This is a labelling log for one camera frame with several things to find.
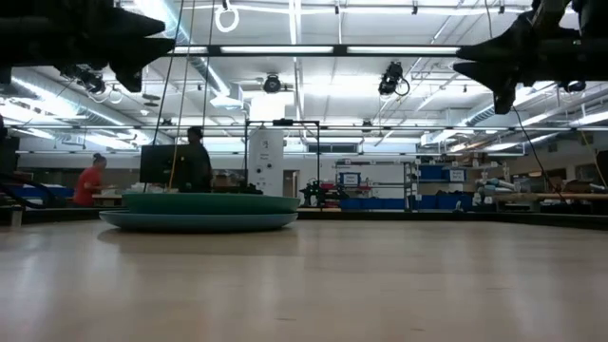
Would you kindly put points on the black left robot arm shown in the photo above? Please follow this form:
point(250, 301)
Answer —
point(19, 33)

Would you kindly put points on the black monitor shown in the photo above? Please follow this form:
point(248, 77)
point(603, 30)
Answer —
point(159, 164)

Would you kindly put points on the small black robot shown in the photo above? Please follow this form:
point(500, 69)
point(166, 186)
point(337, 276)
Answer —
point(323, 192)

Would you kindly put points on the black overhead light bar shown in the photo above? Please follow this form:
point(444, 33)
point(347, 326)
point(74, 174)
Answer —
point(214, 50)

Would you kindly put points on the black ceiling spotlight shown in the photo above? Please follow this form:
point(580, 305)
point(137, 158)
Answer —
point(573, 87)
point(392, 78)
point(90, 81)
point(272, 84)

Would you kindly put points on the grey shelf unit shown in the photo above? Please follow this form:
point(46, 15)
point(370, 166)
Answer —
point(380, 164)

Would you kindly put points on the dark teal plastic plate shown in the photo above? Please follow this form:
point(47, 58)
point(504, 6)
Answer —
point(209, 203)

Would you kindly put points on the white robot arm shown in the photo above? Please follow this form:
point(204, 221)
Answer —
point(494, 185)

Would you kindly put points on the white sign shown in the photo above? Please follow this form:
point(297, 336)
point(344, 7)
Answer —
point(457, 175)
point(350, 179)

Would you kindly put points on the white cabinet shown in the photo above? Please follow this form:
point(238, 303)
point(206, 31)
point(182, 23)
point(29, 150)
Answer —
point(266, 161)

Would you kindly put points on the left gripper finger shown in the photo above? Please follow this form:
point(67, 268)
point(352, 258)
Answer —
point(138, 51)
point(135, 24)

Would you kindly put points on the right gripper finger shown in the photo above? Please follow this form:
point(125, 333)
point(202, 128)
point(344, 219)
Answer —
point(508, 47)
point(499, 75)

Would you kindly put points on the person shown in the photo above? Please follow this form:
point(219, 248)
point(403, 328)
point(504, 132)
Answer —
point(197, 164)
point(88, 185)

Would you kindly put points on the wooden beam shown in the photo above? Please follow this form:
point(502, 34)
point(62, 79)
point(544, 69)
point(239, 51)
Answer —
point(551, 195)

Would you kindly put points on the blue storage bin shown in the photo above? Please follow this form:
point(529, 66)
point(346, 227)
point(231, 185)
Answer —
point(43, 192)
point(432, 172)
point(375, 203)
point(451, 202)

